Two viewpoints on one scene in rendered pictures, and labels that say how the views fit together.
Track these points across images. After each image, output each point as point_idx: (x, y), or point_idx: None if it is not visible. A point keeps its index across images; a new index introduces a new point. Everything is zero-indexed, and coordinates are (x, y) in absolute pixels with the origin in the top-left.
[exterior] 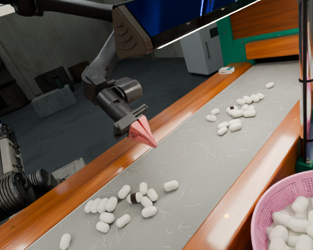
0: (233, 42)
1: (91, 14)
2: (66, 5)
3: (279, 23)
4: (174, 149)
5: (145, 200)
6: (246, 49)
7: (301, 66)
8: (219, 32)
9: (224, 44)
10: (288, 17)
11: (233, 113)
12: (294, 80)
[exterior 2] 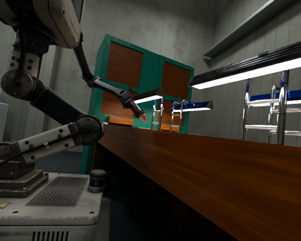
0: (100, 115)
1: (85, 67)
2: (83, 56)
3: (118, 114)
4: None
5: None
6: (109, 117)
7: (161, 114)
8: (95, 108)
9: (96, 114)
10: (121, 113)
11: None
12: None
